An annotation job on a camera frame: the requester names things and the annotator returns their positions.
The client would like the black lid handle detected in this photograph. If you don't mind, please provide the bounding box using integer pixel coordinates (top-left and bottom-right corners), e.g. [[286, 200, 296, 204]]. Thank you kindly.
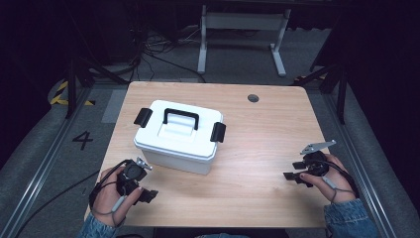
[[162, 107, 200, 131]]

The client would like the gray right wrist strap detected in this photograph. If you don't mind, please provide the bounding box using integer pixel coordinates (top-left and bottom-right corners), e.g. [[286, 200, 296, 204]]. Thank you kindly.
[[321, 176, 357, 204]]

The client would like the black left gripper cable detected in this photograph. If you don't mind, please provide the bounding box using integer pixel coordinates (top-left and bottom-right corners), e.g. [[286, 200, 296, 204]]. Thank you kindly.
[[14, 159, 133, 238]]

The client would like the black metal stand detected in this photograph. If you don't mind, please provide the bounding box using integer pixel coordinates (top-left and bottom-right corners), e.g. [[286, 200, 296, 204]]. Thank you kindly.
[[292, 62, 349, 126], [63, 55, 131, 120]]

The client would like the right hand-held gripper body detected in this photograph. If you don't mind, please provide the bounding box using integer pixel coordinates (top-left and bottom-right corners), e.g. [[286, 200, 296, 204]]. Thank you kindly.
[[299, 139, 338, 178]]

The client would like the white metal desk frame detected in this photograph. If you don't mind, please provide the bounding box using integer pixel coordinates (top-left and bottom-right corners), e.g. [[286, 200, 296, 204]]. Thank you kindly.
[[196, 4, 292, 78]]

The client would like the bundle of black floor cables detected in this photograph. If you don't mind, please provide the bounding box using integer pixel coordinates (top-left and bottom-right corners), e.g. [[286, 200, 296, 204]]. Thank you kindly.
[[130, 23, 207, 84]]

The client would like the person's left hand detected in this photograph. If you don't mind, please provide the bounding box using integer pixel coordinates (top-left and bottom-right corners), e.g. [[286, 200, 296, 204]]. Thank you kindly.
[[93, 165, 145, 228]]

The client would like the gray left wrist strap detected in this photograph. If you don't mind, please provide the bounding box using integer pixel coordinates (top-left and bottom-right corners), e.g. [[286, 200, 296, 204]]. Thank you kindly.
[[90, 193, 129, 229]]

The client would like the metal floor rail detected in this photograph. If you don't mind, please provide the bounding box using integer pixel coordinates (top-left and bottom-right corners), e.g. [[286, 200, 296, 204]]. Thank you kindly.
[[320, 92, 399, 238], [0, 86, 94, 238]]

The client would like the person's right denim sleeve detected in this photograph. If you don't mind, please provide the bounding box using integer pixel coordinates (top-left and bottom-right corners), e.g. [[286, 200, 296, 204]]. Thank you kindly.
[[323, 197, 379, 238]]

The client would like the person's denim sleeve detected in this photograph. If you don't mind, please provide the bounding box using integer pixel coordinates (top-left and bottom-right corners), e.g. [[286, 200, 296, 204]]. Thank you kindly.
[[323, 197, 379, 238], [76, 212, 119, 238]]

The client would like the yellow black hazard tape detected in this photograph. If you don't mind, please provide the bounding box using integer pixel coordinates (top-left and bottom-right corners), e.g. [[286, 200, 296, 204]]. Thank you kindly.
[[49, 80, 97, 107]]

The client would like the gray wrist strap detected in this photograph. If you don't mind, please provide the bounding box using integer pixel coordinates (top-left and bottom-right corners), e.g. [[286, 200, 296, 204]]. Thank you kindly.
[[321, 176, 357, 204], [90, 193, 129, 229]]

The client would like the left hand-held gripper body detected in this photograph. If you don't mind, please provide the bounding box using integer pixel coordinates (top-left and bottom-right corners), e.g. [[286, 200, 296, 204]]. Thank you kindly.
[[116, 157, 154, 196]]

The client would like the black box latch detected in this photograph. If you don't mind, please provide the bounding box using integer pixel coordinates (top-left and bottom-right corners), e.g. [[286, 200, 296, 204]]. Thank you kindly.
[[209, 121, 228, 144], [133, 107, 154, 129]]

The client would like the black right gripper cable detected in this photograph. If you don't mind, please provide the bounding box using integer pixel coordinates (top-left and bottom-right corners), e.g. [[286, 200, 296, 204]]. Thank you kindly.
[[316, 160, 362, 199]]

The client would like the person's right hand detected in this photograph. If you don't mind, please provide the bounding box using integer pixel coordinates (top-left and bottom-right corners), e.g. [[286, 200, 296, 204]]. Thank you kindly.
[[299, 153, 360, 203]]

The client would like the white plastic storage box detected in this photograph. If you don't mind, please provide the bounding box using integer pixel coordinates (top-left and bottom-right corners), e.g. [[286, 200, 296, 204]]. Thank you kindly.
[[142, 145, 219, 176]]

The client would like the white storage box lid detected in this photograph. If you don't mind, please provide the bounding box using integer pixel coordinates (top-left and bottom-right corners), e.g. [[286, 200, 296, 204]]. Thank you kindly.
[[133, 99, 225, 163]]

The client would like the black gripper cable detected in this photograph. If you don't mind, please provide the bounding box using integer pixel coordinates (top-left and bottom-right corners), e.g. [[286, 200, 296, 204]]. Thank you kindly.
[[14, 159, 133, 238], [316, 160, 362, 199]]

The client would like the person's lap in jeans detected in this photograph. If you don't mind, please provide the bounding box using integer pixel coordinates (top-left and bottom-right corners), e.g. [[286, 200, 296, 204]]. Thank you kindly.
[[195, 232, 252, 238]]

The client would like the person's left denim sleeve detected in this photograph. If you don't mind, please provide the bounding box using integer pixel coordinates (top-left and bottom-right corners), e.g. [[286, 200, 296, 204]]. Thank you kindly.
[[76, 212, 119, 238]]

